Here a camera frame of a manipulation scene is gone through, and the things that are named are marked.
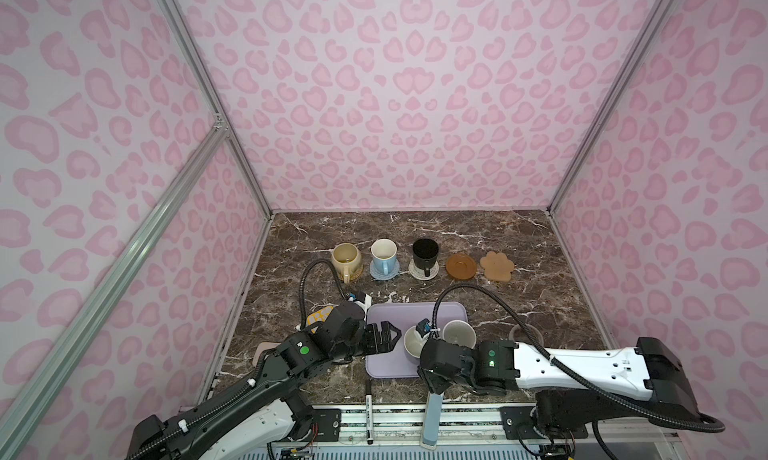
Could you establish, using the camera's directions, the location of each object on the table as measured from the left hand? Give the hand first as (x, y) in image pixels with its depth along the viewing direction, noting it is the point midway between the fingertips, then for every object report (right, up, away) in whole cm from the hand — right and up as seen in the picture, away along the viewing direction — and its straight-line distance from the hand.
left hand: (392, 333), depth 73 cm
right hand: (+8, -9, -1) cm, 12 cm away
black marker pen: (-6, -20, +1) cm, 21 cm away
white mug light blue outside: (-3, +17, +20) cm, 27 cm away
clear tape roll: (+42, -5, +13) cm, 44 cm away
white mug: (+18, -3, +9) cm, 20 cm away
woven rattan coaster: (-13, +10, +25) cm, 30 cm away
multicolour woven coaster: (+9, +11, +27) cm, 30 cm away
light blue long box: (+10, -20, -1) cm, 23 cm away
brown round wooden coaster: (+24, +13, +30) cm, 41 cm away
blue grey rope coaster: (-4, +10, +27) cm, 29 cm away
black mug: (+10, +18, +22) cm, 31 cm away
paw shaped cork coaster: (+36, +13, +30) cm, 49 cm away
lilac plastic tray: (+1, -12, +11) cm, 16 cm away
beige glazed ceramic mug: (-16, +16, +28) cm, 36 cm away
